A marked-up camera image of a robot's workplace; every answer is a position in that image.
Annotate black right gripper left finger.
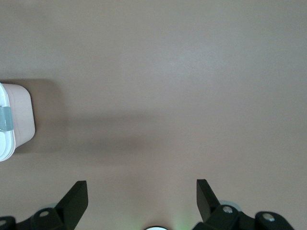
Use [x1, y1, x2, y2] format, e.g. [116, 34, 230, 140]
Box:
[0, 181, 88, 230]

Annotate pink plastic box base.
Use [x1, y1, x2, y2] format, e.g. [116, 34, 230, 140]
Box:
[4, 83, 36, 151]

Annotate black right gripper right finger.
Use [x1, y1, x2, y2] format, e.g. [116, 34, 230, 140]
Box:
[196, 179, 295, 230]

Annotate white box lid grey clips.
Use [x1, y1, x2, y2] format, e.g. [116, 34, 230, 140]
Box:
[0, 82, 16, 162]

